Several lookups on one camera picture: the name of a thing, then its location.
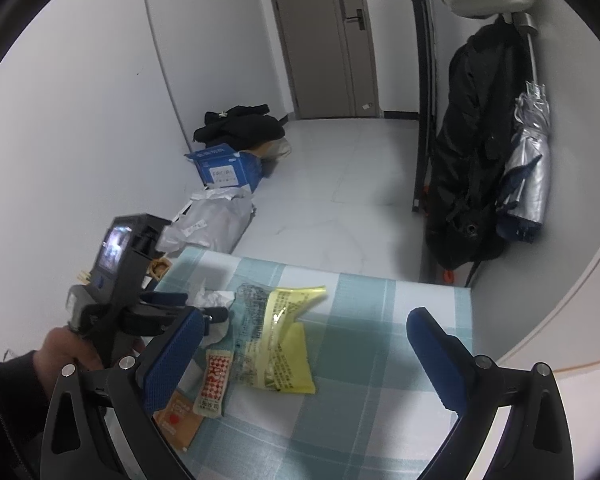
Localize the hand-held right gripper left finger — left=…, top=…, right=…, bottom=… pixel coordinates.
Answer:
left=39, top=305, right=206, bottom=480

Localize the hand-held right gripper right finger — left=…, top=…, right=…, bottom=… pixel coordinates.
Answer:
left=406, top=307, right=573, bottom=480

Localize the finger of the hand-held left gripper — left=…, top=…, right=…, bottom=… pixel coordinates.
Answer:
left=120, top=306, right=231, bottom=336
left=140, top=290, right=190, bottom=308

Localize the small white tissue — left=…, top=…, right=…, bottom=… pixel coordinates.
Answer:
left=192, top=289, right=236, bottom=348

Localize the bronze packet with red heart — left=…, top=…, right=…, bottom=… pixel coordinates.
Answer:
left=152, top=390, right=203, bottom=453

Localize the clear yellow plastic bag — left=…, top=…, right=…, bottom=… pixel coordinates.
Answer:
left=232, top=284, right=327, bottom=394

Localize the person's left forearm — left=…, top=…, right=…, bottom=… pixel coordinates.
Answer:
left=0, top=350, right=51, bottom=480

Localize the person's left hand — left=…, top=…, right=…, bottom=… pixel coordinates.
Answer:
left=35, top=327, right=105, bottom=398

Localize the brown paper bag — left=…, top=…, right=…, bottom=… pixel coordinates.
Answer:
left=147, top=255, right=173, bottom=281

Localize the red checked snack wrapper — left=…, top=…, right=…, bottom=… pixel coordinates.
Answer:
left=192, top=349, right=236, bottom=417

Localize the grey plastic mailing bag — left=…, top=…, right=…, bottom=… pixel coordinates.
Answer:
left=157, top=187, right=256, bottom=256

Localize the teal checked tablecloth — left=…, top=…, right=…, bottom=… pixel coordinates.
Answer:
left=100, top=246, right=473, bottom=480

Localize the blue cardboard box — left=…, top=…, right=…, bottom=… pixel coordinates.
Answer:
left=184, top=143, right=263, bottom=193

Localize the black clothes pile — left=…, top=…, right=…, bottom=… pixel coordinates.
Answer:
left=193, top=104, right=286, bottom=147

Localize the silver folded umbrella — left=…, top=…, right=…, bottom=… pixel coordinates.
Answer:
left=497, top=12, right=552, bottom=243

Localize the black hanging jacket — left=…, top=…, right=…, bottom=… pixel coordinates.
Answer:
left=425, top=20, right=528, bottom=271

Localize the grey brown door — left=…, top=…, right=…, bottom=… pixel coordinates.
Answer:
left=262, top=0, right=381, bottom=121

